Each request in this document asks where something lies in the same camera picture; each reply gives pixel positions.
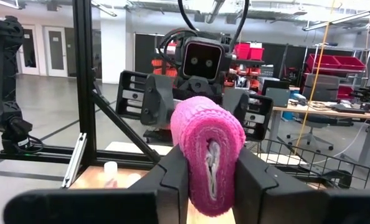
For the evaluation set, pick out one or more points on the clear plastic bottle white cap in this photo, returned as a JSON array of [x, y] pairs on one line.
[[111, 171]]

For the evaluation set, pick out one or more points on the white opaque plastic bottle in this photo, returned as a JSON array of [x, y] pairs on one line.
[[133, 180]]

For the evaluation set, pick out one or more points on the white building column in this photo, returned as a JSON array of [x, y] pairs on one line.
[[113, 46]]

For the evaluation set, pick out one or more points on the wooden top desk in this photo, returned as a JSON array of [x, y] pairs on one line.
[[328, 111]]

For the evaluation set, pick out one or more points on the grey office chair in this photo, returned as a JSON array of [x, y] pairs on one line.
[[321, 87]]

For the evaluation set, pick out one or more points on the small red storage bin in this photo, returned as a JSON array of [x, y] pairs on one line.
[[256, 53], [242, 51]]

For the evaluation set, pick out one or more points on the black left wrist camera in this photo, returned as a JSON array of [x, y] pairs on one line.
[[202, 59]]

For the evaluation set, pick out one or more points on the silver aluminium bracket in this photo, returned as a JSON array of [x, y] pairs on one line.
[[74, 161]]

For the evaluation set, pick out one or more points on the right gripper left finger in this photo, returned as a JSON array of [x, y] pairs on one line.
[[110, 207]]

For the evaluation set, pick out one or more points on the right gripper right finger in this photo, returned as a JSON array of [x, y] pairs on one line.
[[297, 208]]

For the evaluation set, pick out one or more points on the large red storage bin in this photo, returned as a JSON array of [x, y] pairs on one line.
[[351, 63], [322, 61]]

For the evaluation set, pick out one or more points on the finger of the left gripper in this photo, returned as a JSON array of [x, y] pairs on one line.
[[239, 105], [157, 99]]

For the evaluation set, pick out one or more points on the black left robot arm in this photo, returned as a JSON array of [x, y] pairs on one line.
[[4, 109]]

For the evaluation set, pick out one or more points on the grey equipment box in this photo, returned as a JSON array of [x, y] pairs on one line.
[[277, 97]]

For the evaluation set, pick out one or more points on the pink bandage roll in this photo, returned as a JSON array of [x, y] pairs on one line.
[[203, 130]]

